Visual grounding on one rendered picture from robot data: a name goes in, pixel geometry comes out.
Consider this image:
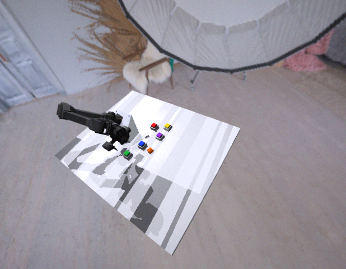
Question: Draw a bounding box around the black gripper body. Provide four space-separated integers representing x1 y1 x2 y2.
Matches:
102 126 131 152

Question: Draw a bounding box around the red button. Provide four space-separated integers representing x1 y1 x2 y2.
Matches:
150 123 159 131

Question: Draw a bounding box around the orange block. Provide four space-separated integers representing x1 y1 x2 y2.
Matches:
147 147 154 154

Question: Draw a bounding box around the green button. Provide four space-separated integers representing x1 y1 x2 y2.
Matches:
123 150 133 160

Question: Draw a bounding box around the yellow button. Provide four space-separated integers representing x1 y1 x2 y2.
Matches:
163 123 172 132

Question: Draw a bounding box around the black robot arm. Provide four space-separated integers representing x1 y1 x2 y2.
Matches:
57 103 129 145

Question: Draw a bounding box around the purple button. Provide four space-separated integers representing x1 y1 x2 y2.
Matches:
155 133 165 141

